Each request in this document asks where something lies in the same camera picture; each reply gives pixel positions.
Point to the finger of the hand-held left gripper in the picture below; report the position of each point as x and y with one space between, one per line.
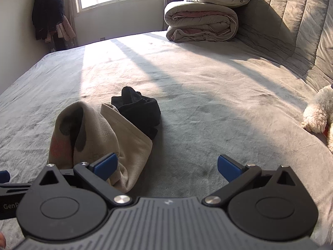
4 177

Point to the folded beige and mauve duvet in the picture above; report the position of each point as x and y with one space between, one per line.
200 20

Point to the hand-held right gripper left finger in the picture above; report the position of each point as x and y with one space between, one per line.
105 166

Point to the patterned curtain beside coat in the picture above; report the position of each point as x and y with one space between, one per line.
68 0

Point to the hanging pink clothes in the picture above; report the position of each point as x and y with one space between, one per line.
66 28

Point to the beige sweatshirt with black sleeves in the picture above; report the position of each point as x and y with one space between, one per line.
91 135

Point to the bed with grey sheet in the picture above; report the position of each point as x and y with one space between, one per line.
208 96

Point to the hanging dark coat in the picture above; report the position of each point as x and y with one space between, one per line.
48 10

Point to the grey quilted headboard cover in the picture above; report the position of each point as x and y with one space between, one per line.
299 18

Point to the beige pillow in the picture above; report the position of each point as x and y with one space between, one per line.
221 1

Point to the white fluffy dog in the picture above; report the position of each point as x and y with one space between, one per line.
320 112

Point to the person's left hand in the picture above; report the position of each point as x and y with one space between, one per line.
1 241

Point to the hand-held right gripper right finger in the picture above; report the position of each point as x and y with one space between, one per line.
229 168

